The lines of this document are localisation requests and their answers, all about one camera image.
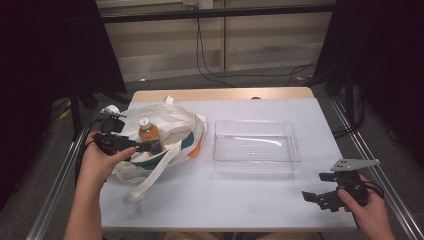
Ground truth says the person's right hand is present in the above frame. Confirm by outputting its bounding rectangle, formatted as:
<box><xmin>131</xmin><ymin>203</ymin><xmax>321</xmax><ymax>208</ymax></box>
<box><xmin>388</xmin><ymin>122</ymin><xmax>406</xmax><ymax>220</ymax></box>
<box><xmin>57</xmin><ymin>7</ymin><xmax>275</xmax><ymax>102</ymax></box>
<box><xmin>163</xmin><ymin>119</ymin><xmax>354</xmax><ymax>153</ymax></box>
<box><xmin>337</xmin><ymin>175</ymin><xmax>390</xmax><ymax>230</ymax></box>

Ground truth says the black horizontal bar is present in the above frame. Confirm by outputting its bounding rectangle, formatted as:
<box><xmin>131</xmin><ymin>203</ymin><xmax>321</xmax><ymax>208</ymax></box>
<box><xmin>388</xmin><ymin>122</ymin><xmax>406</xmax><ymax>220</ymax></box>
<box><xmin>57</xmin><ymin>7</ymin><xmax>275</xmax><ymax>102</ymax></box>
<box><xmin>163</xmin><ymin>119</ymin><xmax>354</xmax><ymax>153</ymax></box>
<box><xmin>100</xmin><ymin>3</ymin><xmax>337</xmax><ymax>24</ymax></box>

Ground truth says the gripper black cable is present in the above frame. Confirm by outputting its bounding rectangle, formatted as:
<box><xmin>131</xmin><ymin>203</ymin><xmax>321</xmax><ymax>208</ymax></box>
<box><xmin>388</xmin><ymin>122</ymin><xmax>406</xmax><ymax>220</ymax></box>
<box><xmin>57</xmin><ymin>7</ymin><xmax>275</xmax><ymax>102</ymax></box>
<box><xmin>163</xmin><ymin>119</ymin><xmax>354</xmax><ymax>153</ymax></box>
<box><xmin>363</xmin><ymin>181</ymin><xmax>386</xmax><ymax>200</ymax></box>
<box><xmin>74</xmin><ymin>117</ymin><xmax>105</xmax><ymax>186</ymax></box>

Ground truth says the black floor cable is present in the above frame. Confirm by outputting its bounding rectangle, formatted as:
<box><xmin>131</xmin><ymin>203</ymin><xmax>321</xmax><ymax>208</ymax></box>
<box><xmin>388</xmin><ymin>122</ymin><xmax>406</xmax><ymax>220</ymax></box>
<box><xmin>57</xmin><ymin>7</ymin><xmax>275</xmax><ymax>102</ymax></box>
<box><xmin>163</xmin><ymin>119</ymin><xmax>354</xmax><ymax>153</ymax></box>
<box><xmin>203</xmin><ymin>59</ymin><xmax>319</xmax><ymax>87</ymax></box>

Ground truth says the black hanging power cable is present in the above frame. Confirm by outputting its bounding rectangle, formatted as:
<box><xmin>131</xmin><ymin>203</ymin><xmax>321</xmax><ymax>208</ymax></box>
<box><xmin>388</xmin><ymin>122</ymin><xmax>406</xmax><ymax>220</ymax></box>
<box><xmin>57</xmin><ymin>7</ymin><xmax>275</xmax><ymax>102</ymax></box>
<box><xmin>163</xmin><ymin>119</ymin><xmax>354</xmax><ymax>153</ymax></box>
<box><xmin>195</xmin><ymin>15</ymin><xmax>236</xmax><ymax>89</ymax></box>

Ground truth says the black metal stand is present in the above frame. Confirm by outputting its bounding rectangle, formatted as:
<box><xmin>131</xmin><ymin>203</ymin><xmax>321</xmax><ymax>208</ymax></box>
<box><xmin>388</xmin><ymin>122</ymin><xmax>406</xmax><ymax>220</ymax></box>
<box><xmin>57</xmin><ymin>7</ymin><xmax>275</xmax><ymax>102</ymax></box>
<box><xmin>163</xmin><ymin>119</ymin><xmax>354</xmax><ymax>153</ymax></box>
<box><xmin>70</xmin><ymin>81</ymin><xmax>84</xmax><ymax>142</ymax></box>
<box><xmin>343</xmin><ymin>64</ymin><xmax>365</xmax><ymax>134</ymax></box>

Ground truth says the light grey table mat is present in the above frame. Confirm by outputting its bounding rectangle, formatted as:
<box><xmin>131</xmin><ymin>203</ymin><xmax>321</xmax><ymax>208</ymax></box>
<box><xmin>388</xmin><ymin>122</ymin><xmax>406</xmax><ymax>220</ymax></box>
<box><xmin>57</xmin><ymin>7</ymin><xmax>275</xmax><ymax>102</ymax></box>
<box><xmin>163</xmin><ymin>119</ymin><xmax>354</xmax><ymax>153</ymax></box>
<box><xmin>99</xmin><ymin>97</ymin><xmax>358</xmax><ymax>231</ymax></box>

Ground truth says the black curtain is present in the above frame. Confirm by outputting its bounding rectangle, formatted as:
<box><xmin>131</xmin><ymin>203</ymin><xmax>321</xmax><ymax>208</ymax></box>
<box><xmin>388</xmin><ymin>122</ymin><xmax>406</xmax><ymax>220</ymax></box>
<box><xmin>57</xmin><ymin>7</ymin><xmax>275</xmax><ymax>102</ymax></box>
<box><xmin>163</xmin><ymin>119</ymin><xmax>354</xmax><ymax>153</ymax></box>
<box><xmin>0</xmin><ymin>0</ymin><xmax>128</xmax><ymax>211</ymax></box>
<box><xmin>312</xmin><ymin>0</ymin><xmax>424</xmax><ymax>168</ymax></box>

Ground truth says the clear plastic container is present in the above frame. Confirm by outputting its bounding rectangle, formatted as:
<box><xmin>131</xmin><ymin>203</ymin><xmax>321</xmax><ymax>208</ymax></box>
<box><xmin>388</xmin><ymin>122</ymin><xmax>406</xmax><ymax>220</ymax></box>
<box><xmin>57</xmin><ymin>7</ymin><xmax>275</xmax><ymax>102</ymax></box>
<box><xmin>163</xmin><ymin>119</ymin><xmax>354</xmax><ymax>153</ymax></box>
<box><xmin>212</xmin><ymin>119</ymin><xmax>302</xmax><ymax>176</ymax></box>

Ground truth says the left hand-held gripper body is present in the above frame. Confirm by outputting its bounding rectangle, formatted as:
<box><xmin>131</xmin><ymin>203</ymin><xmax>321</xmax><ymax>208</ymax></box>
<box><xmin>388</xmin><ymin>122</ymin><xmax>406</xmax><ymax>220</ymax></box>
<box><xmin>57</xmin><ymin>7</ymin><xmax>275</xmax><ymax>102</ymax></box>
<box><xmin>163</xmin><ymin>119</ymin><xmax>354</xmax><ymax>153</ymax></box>
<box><xmin>94</xmin><ymin>104</ymin><xmax>139</xmax><ymax>156</ymax></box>

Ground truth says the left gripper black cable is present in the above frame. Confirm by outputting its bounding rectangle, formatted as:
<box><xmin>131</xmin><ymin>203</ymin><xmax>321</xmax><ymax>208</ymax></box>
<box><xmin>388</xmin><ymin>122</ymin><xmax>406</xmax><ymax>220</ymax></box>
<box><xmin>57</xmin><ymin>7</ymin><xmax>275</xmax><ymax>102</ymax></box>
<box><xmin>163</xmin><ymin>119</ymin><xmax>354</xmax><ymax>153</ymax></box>
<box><xmin>74</xmin><ymin>117</ymin><xmax>105</xmax><ymax>186</ymax></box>

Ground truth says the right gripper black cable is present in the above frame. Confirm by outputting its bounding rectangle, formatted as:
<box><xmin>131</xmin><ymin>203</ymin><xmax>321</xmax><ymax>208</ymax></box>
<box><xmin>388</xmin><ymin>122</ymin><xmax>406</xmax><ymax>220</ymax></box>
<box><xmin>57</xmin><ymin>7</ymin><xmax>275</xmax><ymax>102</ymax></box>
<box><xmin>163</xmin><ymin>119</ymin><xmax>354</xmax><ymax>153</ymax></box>
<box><xmin>363</xmin><ymin>181</ymin><xmax>386</xmax><ymax>200</ymax></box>

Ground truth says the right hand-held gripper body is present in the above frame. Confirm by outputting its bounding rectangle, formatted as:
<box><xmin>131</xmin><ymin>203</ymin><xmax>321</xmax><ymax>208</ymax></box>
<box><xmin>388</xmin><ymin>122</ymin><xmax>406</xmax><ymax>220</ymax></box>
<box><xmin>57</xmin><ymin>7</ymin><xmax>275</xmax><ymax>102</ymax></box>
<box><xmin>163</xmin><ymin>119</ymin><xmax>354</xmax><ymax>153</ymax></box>
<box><xmin>315</xmin><ymin>158</ymin><xmax>381</xmax><ymax>213</ymax></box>

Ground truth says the white tote bag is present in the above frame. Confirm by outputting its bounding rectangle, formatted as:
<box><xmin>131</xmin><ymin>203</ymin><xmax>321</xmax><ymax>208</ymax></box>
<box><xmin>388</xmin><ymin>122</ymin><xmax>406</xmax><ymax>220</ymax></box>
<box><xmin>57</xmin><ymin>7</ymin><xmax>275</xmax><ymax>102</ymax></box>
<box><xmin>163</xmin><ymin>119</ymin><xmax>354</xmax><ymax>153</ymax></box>
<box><xmin>111</xmin><ymin>95</ymin><xmax>209</xmax><ymax>207</ymax></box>

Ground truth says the orange drink bottle white cap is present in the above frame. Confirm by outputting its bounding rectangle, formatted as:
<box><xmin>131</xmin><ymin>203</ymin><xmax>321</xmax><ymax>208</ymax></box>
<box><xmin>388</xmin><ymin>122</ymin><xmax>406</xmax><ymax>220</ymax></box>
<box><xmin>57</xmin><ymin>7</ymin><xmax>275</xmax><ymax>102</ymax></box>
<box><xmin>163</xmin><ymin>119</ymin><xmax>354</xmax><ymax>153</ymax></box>
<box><xmin>137</xmin><ymin>117</ymin><xmax>166</xmax><ymax>157</ymax></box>

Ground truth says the aluminium frame rail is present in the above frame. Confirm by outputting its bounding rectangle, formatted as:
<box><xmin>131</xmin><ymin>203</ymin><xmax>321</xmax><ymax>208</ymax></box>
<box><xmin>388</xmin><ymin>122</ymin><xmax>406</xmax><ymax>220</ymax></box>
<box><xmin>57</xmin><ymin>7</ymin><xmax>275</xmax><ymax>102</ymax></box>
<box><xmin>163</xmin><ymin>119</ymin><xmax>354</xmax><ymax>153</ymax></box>
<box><xmin>329</xmin><ymin>97</ymin><xmax>424</xmax><ymax>240</ymax></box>
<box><xmin>25</xmin><ymin>124</ymin><xmax>96</xmax><ymax>240</ymax></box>

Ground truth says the person's left hand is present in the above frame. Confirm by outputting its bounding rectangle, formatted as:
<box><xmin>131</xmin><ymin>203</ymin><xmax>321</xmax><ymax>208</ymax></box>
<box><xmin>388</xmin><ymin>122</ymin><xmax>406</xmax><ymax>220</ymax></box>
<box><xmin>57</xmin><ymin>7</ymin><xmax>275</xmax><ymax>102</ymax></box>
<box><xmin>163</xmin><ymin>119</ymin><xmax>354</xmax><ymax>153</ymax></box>
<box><xmin>77</xmin><ymin>131</ymin><xmax>137</xmax><ymax>193</ymax></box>

